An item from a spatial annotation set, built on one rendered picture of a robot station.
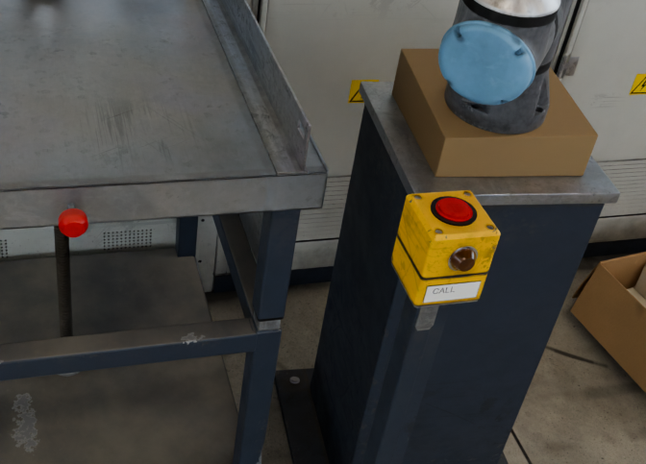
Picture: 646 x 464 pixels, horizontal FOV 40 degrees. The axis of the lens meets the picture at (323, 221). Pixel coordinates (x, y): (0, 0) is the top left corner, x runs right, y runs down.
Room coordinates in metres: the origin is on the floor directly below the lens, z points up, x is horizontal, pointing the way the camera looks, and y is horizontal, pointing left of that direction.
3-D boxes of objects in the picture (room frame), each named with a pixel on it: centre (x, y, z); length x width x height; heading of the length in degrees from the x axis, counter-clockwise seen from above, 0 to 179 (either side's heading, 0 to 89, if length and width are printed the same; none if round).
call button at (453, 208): (0.77, -0.13, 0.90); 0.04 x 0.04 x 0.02
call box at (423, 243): (0.77, -0.13, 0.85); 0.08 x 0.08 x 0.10; 23
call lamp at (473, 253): (0.73, -0.15, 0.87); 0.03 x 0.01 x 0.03; 113
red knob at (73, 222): (0.78, 0.28, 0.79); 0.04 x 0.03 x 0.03; 23
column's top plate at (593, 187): (1.21, -0.22, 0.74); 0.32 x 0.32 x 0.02; 18
